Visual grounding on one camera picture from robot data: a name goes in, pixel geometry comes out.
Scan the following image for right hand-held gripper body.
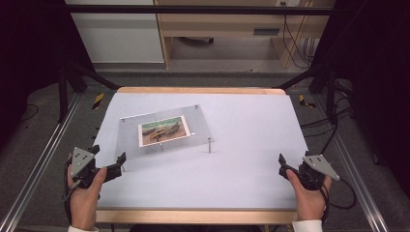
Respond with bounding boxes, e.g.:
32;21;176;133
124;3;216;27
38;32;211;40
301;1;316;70
297;154;341;191

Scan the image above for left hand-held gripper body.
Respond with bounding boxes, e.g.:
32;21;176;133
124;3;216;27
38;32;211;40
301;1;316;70
70;146;109;190

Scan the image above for clear acrylic photo frame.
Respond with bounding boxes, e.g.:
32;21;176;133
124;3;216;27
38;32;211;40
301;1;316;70
115;103;216;173

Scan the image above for person's right hand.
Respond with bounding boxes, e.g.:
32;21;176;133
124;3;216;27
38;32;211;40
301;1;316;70
285;169;334;222

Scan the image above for person's left hand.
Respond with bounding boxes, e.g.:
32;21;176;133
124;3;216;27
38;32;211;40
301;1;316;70
66;154;108;231

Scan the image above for yellow clamp left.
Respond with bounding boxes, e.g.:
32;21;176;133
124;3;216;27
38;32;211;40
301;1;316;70
91;92;106;111

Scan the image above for yellow clamp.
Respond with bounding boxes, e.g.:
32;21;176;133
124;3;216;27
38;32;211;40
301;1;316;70
91;92;106;111
298;94;317;110

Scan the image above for yellow clamp right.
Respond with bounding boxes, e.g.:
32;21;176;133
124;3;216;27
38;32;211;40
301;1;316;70
298;94;317;110

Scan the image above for white table cover sheet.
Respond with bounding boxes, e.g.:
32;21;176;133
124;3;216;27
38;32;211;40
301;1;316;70
93;92;309;211

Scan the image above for boat painting print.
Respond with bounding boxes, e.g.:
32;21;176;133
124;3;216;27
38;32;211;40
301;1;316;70
137;115;192;149

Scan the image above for black metal stand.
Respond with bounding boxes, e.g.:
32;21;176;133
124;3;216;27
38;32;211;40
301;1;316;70
57;61;122;124
274;62;339;126

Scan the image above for dark curtain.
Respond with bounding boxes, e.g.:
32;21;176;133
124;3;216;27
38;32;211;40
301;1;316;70
310;0;410;198
0;0;95;153

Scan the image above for white cabinet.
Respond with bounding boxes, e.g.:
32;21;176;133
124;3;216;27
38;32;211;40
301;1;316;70
65;0;165;65

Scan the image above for grey power strip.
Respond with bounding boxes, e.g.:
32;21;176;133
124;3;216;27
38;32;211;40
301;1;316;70
252;28;280;37

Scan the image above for dark curved object under desk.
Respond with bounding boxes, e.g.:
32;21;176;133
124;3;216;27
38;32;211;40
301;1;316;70
178;36;215;46

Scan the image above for light wooden desk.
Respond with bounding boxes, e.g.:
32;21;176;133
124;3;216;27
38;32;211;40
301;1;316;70
153;0;337;70

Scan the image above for black floor cables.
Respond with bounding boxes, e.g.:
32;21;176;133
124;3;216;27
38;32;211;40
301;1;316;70
301;78;354;156

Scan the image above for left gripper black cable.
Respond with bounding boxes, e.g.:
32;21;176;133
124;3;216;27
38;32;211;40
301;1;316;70
61;160;82;224

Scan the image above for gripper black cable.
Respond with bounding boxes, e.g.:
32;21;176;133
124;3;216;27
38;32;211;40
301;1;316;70
61;160;82;224
318;176;359;224

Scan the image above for aluminium floor rail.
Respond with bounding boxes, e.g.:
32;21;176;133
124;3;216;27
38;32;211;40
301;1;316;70
0;93;83;232
313;95;391;232

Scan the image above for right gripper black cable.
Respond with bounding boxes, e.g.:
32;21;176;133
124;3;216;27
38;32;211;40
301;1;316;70
318;176;359;224

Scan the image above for black hanging cables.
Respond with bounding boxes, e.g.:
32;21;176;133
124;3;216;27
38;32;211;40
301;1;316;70
282;14;315;70

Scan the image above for black horizontal frame bar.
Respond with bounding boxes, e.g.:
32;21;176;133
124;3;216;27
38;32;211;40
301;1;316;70
64;4;335;16

